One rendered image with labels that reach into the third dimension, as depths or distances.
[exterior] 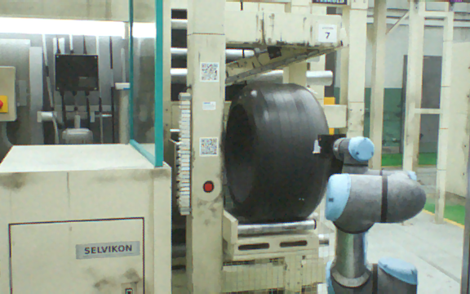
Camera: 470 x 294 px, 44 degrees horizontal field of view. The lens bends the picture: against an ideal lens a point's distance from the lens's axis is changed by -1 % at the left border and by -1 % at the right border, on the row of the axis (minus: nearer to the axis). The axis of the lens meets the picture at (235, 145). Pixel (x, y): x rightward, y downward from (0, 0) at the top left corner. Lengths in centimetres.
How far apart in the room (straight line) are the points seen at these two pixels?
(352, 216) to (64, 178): 68
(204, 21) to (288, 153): 60
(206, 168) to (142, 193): 92
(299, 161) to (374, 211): 81
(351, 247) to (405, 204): 23
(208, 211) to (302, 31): 92
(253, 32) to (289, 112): 52
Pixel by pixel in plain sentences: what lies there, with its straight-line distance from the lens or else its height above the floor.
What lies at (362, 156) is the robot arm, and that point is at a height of 125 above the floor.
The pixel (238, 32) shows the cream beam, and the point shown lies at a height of 169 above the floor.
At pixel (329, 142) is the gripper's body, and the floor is 127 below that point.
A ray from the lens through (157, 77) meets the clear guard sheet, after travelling 141.
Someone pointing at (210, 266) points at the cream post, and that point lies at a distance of 241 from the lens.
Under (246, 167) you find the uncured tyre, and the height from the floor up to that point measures 108.
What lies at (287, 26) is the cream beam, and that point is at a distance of 268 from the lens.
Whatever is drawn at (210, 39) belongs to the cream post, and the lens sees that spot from 230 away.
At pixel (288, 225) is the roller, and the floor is 91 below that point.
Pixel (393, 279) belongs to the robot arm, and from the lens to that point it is 180.
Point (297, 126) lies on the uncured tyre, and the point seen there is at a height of 131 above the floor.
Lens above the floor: 147
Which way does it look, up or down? 6 degrees down
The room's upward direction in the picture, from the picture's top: 1 degrees clockwise
